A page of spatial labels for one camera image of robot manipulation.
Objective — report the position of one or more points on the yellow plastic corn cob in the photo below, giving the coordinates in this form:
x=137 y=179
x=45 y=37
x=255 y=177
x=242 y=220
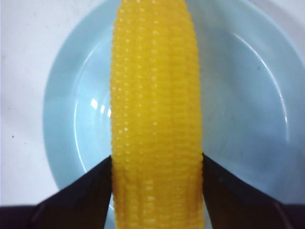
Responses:
x=156 y=120

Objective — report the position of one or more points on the light blue round plate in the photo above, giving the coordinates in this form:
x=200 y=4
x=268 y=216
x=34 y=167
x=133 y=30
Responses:
x=252 y=99

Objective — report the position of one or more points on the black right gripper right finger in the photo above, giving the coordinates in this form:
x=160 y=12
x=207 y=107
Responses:
x=233 y=204

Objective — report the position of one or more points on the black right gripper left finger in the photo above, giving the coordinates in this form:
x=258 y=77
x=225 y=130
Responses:
x=81 y=205

